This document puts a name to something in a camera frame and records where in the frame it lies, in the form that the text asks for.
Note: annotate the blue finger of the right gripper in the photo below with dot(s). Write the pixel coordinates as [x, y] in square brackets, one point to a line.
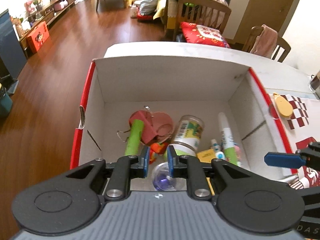
[284, 160]

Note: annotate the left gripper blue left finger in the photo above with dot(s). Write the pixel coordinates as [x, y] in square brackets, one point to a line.
[143, 162]

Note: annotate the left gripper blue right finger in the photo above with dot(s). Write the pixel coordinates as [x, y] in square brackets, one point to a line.
[172, 160]

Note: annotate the green tube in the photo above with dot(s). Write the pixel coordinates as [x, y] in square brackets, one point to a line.
[133, 141]

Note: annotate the small orange toy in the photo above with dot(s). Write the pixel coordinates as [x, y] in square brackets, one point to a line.
[157, 149]

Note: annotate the yellow small box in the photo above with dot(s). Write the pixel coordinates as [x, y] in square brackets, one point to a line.
[206, 157]

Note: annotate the toothpick jar green lid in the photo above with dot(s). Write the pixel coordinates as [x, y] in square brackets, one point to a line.
[187, 135]

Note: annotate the white astronaut keychain figure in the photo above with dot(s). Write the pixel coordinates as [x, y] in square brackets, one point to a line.
[217, 149]

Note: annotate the yellow oval case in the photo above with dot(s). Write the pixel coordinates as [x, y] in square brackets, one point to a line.
[284, 108]

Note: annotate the white green pen bottle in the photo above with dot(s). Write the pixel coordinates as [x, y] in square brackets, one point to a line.
[227, 140]

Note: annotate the clear capsule purple base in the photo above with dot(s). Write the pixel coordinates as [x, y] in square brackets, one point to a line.
[162, 181]

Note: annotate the pink heart-shaped bowl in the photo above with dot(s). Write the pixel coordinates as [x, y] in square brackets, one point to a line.
[163, 125]

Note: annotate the pink-haired doll figure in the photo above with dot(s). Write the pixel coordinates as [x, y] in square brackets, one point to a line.
[237, 151]

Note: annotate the red white patterned tablecloth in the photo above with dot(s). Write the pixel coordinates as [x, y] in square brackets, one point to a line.
[296, 133]

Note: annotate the red cardboard box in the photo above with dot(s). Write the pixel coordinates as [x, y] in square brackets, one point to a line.
[186, 101]

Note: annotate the wooden chair pink cloth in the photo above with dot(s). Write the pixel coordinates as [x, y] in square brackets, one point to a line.
[266, 42]

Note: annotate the red printed cushion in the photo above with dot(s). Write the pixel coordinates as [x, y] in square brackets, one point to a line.
[200, 34]

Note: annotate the green trash bin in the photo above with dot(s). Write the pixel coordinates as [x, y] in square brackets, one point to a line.
[5, 102]

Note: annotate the wooden dining chair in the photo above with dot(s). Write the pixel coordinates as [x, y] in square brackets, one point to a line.
[209, 13]

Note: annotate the orange gift box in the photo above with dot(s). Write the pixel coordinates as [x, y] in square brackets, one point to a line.
[38, 37]

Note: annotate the dark blue standing panel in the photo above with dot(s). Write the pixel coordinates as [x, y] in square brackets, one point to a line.
[12, 55]

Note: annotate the wooden tv cabinet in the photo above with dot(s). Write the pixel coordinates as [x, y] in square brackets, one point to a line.
[48, 14]

